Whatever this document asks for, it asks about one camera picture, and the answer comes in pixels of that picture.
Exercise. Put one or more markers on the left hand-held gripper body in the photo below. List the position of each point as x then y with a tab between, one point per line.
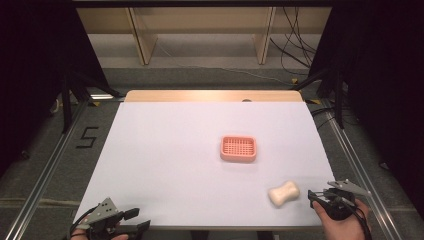
104	213

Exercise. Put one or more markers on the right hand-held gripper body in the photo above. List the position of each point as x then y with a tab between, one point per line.
343	200

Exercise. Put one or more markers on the white soap bar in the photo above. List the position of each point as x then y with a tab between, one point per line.
284	193

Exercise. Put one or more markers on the pink soap dish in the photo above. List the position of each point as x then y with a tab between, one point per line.
238	148

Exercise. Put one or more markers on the person's left hand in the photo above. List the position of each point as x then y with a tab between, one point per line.
100	237

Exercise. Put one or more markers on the person's right hand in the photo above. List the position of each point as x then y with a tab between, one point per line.
340	230

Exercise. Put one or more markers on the white table sheet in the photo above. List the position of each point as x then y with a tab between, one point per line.
173	160

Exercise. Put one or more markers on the black tape mark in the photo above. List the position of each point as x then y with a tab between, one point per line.
87	137

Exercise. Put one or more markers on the black tripod stand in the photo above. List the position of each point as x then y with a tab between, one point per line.
66	100
338	96

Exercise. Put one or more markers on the black curtain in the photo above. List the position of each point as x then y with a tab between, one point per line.
33	66
383	83

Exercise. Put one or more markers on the wooden table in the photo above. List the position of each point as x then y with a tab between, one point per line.
200	96

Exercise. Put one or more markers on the wooden shelf unit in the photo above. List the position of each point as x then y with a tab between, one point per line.
143	40

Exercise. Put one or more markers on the metal floor rail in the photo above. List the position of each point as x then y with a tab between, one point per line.
43	176
360	163

